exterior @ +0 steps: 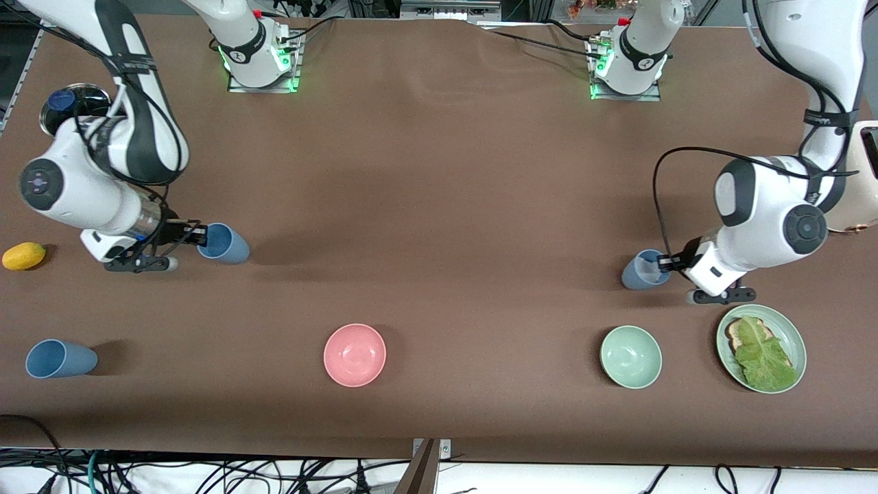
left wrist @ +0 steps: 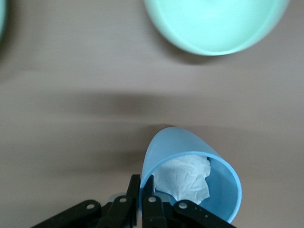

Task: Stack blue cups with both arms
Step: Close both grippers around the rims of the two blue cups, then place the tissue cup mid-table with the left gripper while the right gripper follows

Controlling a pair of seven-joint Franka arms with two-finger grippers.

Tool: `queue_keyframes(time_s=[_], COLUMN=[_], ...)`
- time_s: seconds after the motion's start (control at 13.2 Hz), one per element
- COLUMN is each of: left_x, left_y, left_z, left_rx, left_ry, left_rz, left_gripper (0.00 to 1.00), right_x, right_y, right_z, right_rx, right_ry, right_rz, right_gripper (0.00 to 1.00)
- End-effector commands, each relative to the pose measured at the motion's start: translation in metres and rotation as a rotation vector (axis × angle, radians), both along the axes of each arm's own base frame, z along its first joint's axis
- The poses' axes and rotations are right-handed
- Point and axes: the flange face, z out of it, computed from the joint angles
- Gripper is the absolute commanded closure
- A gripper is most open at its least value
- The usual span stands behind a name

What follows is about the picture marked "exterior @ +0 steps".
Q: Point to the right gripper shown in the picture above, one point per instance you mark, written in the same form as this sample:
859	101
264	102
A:
173	232

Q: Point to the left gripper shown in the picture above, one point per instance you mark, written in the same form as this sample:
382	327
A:
688	257

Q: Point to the blue cup with paper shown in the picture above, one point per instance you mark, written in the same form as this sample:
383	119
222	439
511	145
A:
638	274

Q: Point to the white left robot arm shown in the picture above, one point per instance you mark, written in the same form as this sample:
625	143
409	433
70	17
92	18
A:
768	213

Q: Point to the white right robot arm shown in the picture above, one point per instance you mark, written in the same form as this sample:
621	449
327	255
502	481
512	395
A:
82	185

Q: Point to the toasted bread slice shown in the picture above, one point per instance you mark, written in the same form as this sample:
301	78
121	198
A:
737	335

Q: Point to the green bowl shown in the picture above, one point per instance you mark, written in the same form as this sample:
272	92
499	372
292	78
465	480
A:
631	357

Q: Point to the green lettuce leaf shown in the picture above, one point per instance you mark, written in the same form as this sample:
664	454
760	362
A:
765	357

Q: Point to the green plate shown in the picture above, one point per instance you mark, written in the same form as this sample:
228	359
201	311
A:
796	343

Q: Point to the yellow lemon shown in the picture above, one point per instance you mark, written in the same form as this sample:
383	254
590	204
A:
23	256

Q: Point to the pink bowl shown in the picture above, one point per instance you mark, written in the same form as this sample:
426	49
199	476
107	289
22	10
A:
354	355

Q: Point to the cream white appliance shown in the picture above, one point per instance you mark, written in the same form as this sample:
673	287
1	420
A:
864	178

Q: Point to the brown table cover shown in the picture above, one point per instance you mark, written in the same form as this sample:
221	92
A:
439	206

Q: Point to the dark metal pole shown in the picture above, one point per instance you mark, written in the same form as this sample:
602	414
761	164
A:
420	473

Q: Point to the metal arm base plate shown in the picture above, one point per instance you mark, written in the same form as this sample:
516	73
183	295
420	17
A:
296	65
655	92

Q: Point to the aluminium frame profile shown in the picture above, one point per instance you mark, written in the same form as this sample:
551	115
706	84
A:
44	27

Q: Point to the silver table edge bracket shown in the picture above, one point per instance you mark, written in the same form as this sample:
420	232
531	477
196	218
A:
446	449

